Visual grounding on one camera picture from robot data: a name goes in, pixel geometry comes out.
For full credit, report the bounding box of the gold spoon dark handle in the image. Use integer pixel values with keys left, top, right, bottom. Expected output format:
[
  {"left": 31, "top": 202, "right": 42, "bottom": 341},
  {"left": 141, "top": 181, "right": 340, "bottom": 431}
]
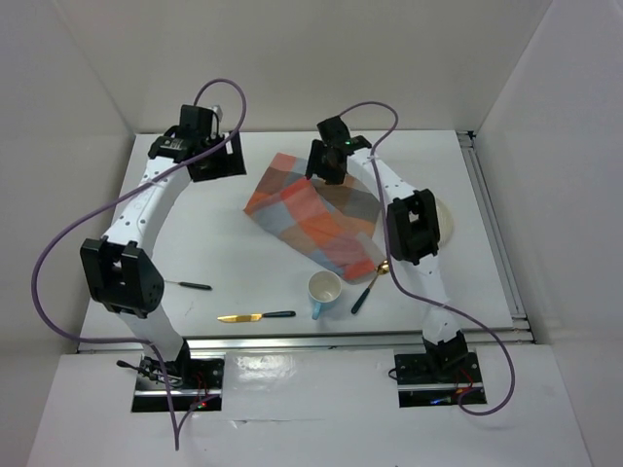
[{"left": 350, "top": 260, "right": 389, "bottom": 314}]

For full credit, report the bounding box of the aluminium frame rail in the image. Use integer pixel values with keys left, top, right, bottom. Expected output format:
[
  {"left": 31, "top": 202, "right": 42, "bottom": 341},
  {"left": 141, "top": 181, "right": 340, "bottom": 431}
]
[{"left": 77, "top": 128, "right": 536, "bottom": 354}]

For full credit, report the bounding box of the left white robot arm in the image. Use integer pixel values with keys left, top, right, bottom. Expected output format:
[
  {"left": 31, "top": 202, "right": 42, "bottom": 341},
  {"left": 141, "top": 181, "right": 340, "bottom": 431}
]
[{"left": 80, "top": 105, "right": 246, "bottom": 388}]

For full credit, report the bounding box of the blue mug white inside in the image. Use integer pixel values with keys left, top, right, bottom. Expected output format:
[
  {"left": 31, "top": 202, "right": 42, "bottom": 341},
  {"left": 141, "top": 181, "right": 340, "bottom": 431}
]
[{"left": 308, "top": 270, "right": 343, "bottom": 321}]

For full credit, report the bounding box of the checkered orange blue cloth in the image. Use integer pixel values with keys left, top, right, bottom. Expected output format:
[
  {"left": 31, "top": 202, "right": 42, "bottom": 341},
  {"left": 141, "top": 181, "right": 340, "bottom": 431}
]
[{"left": 244, "top": 153, "right": 385, "bottom": 283}]

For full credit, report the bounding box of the fork with dark handle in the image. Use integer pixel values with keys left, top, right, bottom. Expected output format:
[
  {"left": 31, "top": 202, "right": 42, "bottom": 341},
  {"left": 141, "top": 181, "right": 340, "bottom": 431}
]
[{"left": 165, "top": 279, "right": 213, "bottom": 291}]

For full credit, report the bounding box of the cream white plate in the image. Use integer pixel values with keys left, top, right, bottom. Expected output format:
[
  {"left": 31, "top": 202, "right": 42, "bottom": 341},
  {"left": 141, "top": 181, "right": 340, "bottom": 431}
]
[{"left": 435, "top": 198, "right": 455, "bottom": 247}]

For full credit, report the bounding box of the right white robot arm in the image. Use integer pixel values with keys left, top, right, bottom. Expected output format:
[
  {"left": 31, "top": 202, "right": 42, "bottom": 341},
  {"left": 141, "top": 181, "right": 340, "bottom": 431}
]
[{"left": 306, "top": 116, "right": 468, "bottom": 381}]

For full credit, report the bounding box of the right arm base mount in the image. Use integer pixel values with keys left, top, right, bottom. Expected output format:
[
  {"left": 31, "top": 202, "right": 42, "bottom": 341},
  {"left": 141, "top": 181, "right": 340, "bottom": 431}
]
[{"left": 387, "top": 351, "right": 487, "bottom": 409}]

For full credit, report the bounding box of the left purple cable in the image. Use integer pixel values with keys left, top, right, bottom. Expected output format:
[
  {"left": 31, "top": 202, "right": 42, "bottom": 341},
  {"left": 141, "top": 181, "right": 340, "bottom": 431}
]
[{"left": 31, "top": 78, "right": 248, "bottom": 451}]

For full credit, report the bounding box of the purple cable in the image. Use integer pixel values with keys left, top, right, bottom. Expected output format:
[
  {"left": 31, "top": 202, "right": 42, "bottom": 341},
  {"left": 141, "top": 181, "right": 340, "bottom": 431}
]
[
  {"left": 337, "top": 100, "right": 516, "bottom": 416},
  {"left": 31, "top": 78, "right": 248, "bottom": 451}
]

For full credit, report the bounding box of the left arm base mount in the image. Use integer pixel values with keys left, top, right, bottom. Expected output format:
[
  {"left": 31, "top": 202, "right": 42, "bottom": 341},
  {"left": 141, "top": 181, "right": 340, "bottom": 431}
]
[{"left": 116, "top": 357, "right": 225, "bottom": 413}]

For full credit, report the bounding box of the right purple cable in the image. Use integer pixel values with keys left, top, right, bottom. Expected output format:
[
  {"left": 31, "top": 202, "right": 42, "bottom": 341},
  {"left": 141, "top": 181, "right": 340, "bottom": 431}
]
[{"left": 337, "top": 100, "right": 516, "bottom": 416}]

